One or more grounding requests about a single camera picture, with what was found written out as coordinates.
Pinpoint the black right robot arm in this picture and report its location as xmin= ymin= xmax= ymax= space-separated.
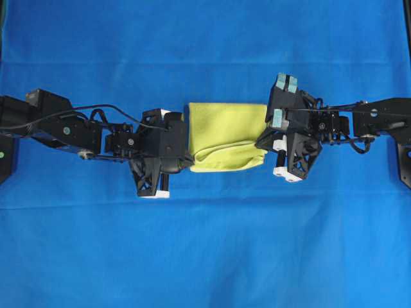
xmin=256 ymin=98 xmax=410 ymax=186

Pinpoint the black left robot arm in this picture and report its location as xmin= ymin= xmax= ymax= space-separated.
xmin=1 ymin=89 xmax=194 ymax=198

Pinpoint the black left camera cable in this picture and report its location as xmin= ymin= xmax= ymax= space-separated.
xmin=0 ymin=104 xmax=164 ymax=132

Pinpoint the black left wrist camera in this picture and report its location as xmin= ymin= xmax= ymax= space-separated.
xmin=159 ymin=109 xmax=187 ymax=174

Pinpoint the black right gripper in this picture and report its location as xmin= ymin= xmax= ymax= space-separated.
xmin=256 ymin=120 xmax=349 ymax=183

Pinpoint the blue table cloth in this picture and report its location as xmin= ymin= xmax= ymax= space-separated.
xmin=1 ymin=1 xmax=410 ymax=307

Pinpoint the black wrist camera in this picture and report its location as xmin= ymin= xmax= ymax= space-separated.
xmin=265 ymin=73 xmax=310 ymax=132
xmin=159 ymin=109 xmax=187 ymax=174

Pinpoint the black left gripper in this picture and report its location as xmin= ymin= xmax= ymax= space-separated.
xmin=104 ymin=108 xmax=195 ymax=199

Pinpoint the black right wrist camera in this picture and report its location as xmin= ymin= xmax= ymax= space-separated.
xmin=265 ymin=73 xmax=310 ymax=132

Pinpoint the yellow-green square towel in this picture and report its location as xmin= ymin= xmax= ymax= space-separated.
xmin=187 ymin=102 xmax=267 ymax=173

